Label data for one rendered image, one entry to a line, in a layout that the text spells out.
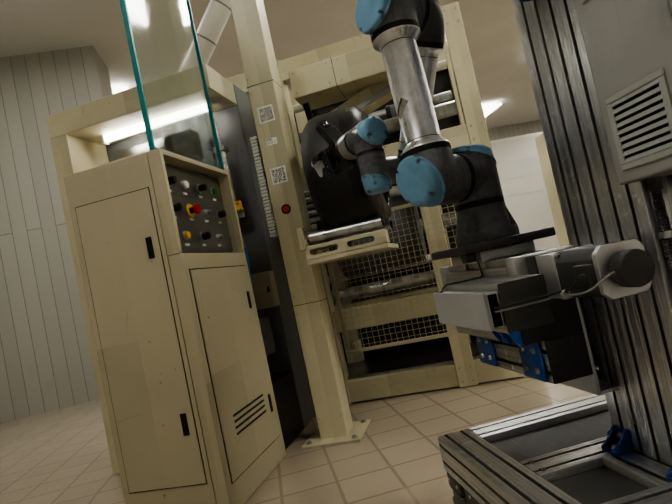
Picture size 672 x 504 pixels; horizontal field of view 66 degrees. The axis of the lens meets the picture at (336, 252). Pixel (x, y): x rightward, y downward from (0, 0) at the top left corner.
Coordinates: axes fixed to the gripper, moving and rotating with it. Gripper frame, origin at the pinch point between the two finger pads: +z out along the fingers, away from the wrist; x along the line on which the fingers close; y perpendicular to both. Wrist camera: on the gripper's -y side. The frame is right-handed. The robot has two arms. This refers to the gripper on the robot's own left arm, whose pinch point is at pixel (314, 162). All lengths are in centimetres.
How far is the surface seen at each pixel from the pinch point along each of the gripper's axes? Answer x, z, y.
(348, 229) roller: 31, 48, 24
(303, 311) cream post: 8, 74, 51
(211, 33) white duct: 40, 112, -100
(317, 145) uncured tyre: 30, 42, -13
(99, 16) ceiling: 61, 365, -256
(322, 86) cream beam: 66, 74, -46
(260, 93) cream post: 31, 71, -49
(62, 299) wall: -65, 453, -21
